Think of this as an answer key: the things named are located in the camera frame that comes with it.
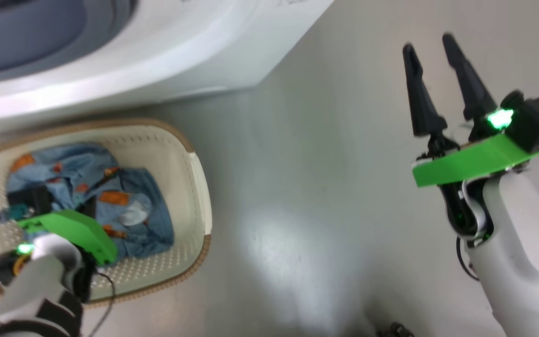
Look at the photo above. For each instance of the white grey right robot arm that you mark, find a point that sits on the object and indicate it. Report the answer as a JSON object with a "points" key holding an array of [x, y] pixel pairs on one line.
{"points": [[527, 243]]}

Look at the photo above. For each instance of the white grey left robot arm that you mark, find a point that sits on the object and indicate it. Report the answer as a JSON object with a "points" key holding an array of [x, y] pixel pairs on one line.
{"points": [[35, 285]]}

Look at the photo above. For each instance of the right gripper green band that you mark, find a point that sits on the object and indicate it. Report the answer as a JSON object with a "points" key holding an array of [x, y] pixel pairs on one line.
{"points": [[475, 161]]}

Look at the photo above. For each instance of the blue clothing with orange print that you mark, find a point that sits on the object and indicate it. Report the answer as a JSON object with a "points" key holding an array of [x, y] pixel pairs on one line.
{"points": [[143, 220]]}

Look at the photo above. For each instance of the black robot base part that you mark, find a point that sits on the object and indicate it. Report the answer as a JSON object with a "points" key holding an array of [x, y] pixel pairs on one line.
{"points": [[396, 330]]}

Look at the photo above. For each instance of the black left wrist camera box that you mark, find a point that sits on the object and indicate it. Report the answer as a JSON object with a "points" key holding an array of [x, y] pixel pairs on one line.
{"points": [[40, 199]]}

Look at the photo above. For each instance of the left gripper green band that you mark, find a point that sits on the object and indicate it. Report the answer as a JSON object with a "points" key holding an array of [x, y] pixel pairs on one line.
{"points": [[77, 229]]}

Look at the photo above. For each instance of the white front-load washing machine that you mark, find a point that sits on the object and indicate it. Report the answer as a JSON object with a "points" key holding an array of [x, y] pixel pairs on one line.
{"points": [[180, 56]]}

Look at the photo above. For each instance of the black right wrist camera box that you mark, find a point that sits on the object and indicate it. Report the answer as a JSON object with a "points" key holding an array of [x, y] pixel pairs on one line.
{"points": [[536, 119]]}

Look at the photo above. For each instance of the cream perforated laundry basket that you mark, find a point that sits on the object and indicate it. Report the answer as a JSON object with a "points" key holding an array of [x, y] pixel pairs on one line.
{"points": [[190, 187]]}

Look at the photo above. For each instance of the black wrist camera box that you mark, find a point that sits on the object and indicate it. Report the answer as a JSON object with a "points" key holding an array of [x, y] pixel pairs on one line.
{"points": [[536, 119], [40, 199]]}

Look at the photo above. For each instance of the grey rubber door gasket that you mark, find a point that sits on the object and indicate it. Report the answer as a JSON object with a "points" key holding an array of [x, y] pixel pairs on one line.
{"points": [[26, 42]]}

